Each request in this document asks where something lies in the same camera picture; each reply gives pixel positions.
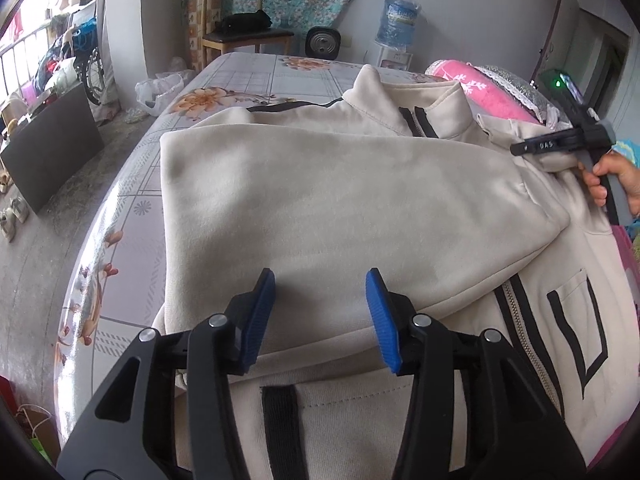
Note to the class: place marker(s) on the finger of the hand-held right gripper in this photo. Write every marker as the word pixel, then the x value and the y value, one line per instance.
pixel 545 144

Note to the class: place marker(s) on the beige shoe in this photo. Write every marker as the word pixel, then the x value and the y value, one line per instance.
pixel 20 210
pixel 7 227
pixel 5 181

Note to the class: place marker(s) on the black board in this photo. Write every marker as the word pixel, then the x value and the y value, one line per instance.
pixel 50 145

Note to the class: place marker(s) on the person's right hand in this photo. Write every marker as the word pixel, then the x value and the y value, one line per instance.
pixel 627 180

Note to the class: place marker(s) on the grey door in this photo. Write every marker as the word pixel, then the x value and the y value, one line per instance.
pixel 562 35

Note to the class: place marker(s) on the pile of clothes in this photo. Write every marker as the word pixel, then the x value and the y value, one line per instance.
pixel 60 72

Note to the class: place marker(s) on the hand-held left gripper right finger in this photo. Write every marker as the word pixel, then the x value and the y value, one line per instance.
pixel 382 325

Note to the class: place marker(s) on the metal railing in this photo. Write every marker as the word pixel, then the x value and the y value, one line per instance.
pixel 27 47

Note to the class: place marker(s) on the beige jacket with black trim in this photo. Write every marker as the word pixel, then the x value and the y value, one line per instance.
pixel 325 200

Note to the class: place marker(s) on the wheelchair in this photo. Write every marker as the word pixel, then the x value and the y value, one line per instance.
pixel 92 75

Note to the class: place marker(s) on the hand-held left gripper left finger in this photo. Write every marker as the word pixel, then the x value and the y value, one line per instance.
pixel 255 325

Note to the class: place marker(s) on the wall socket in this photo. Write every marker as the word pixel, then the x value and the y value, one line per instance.
pixel 351 41

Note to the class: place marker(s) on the bed with floral checked sheet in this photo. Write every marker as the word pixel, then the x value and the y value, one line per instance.
pixel 240 75

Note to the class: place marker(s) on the wooden chair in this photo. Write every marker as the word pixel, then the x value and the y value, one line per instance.
pixel 202 20

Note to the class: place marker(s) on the blue water bottle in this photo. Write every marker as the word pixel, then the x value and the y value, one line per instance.
pixel 398 20

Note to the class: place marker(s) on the white water dispenser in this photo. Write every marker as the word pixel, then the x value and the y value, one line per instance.
pixel 392 59

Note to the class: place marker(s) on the black bag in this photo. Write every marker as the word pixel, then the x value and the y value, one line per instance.
pixel 247 21

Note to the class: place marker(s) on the black round fan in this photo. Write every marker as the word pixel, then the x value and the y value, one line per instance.
pixel 322 42

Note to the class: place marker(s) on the clear plastic bag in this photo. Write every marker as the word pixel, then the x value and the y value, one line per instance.
pixel 160 92

